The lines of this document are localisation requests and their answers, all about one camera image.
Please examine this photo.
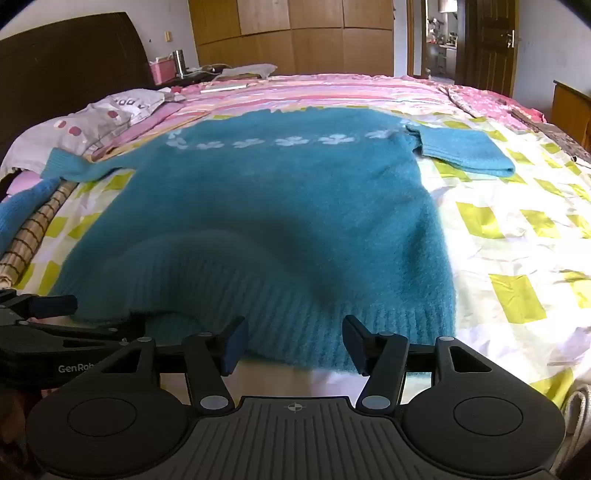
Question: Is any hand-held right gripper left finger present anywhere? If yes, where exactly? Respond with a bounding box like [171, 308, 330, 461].
[99, 316, 250, 413]

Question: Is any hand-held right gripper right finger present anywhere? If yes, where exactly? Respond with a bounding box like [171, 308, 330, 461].
[342, 315, 493, 413]

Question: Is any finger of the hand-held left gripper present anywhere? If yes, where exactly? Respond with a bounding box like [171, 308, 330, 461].
[0, 316, 145, 345]
[0, 291, 78, 320]

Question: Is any teal knitted sweater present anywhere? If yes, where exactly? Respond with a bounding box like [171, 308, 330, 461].
[41, 107, 516, 376]

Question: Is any brown plaid cloth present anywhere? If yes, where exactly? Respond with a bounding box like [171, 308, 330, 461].
[0, 180, 79, 289]

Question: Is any blue cloth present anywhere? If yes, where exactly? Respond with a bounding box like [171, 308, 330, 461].
[0, 178, 61, 254]

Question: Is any yellow white checkered bed sheet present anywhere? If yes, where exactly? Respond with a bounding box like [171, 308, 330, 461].
[9, 108, 591, 416]

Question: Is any white pillow with pink dots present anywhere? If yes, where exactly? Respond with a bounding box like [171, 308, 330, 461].
[0, 89, 178, 178]

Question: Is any dark wooden headboard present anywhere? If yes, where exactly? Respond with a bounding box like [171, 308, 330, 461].
[0, 11, 155, 162]

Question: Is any pink striped blanket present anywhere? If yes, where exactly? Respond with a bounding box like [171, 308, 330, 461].
[92, 74, 467, 160]

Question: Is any pink box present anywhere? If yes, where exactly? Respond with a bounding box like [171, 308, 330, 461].
[150, 56, 178, 86]

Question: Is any dark nightstand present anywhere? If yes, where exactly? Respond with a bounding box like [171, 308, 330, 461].
[157, 68, 223, 89]

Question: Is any pink floral quilt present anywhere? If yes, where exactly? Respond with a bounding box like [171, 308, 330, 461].
[438, 83, 548, 123]

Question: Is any white cloth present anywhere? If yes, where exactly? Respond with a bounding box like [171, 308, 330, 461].
[217, 63, 278, 79]

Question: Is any dark patterned cloth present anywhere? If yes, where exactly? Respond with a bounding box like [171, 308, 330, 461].
[510, 108, 591, 163]

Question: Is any wooden wardrobe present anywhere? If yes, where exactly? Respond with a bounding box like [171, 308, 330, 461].
[188, 0, 395, 77]

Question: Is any brown wooden door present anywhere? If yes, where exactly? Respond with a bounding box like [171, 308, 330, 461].
[455, 0, 520, 97]

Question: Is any white rope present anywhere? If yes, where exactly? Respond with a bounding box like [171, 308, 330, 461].
[551, 383, 591, 472]

